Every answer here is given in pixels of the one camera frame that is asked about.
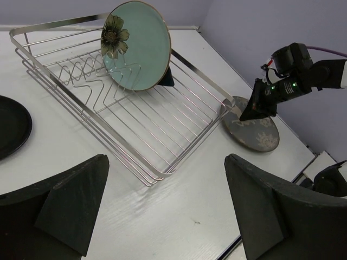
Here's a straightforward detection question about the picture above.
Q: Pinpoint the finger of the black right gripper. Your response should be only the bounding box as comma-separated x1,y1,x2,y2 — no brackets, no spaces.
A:
239,80,277,121

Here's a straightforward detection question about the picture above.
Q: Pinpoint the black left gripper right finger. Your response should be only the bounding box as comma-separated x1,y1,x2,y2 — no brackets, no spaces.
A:
224,154,346,259

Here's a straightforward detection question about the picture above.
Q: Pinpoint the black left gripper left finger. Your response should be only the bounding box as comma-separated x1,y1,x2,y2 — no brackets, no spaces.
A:
1,154,110,259

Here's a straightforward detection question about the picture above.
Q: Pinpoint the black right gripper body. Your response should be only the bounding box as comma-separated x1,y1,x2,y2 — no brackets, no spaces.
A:
261,43,330,107

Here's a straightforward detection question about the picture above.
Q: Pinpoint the teal flower plate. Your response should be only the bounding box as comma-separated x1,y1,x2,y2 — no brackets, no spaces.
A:
100,1,171,91

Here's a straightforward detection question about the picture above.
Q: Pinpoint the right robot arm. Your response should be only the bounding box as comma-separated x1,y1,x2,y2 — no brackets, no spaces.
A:
240,43,346,121

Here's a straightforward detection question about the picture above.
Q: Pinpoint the grey deer plate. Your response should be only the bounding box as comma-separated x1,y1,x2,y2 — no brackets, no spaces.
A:
220,96,280,152

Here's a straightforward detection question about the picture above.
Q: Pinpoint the black round plate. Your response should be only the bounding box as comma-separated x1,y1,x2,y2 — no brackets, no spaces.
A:
1,96,33,160

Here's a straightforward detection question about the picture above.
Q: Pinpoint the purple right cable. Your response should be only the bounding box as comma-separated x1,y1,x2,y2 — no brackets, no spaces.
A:
307,45,347,58

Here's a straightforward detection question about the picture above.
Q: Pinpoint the steel wire dish rack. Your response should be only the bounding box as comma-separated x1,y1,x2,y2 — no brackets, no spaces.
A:
9,14,231,186

